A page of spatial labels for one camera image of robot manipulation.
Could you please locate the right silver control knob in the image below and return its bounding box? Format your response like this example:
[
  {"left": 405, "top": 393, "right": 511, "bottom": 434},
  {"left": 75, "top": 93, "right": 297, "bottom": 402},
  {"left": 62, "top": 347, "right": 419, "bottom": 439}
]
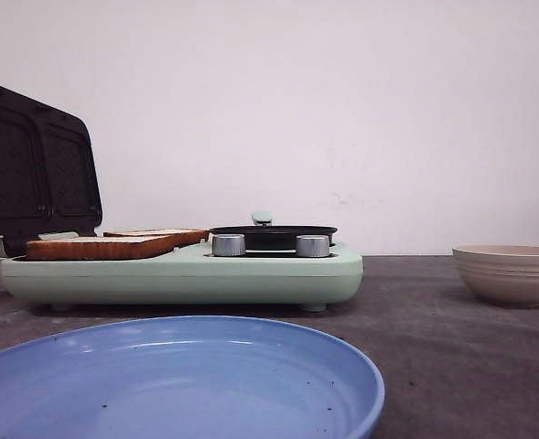
[{"left": 296, "top": 234, "right": 330, "bottom": 258}]

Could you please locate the left silver control knob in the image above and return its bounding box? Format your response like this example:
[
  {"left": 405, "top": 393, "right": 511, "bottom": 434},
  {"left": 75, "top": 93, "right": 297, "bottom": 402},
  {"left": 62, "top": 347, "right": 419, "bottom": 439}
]
[{"left": 211, "top": 233, "right": 246, "bottom": 257}]

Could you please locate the black round frying pan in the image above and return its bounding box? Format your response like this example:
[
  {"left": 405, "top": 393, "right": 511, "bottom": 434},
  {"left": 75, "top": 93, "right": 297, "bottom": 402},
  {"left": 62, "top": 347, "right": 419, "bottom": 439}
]
[{"left": 210, "top": 210, "right": 338, "bottom": 251}]

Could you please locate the silver control knob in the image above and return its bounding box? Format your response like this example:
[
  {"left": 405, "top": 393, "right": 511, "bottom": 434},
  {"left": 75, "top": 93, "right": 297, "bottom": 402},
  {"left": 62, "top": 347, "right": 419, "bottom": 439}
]
[
  {"left": 211, "top": 233, "right": 246, "bottom": 257},
  {"left": 296, "top": 234, "right": 330, "bottom": 258}
]

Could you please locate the white bread slice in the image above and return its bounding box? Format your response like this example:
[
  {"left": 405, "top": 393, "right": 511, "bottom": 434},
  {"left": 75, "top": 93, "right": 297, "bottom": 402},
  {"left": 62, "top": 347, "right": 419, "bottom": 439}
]
[
  {"left": 27, "top": 235, "right": 176, "bottom": 261},
  {"left": 103, "top": 228, "right": 210, "bottom": 247}
]

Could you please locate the beige ribbed bowl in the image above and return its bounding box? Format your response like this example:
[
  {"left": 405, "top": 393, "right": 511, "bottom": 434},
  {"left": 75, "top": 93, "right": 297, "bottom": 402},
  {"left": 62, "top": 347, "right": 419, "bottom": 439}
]
[{"left": 452, "top": 244, "right": 539, "bottom": 306}]

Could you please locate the mint green breakfast maker base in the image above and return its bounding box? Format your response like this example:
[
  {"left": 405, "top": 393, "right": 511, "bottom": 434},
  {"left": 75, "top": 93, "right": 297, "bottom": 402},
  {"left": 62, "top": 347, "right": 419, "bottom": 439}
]
[{"left": 1, "top": 242, "right": 363, "bottom": 311}]

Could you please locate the blue round plate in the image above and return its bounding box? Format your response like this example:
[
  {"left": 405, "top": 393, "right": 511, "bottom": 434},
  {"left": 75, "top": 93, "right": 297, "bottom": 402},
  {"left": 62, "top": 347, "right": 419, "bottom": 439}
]
[{"left": 0, "top": 316, "right": 385, "bottom": 438}]

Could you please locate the breakfast maker hinged lid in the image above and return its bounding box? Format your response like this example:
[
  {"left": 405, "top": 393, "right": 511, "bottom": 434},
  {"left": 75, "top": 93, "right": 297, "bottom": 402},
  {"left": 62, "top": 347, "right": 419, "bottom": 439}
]
[{"left": 0, "top": 86, "right": 102, "bottom": 258}]

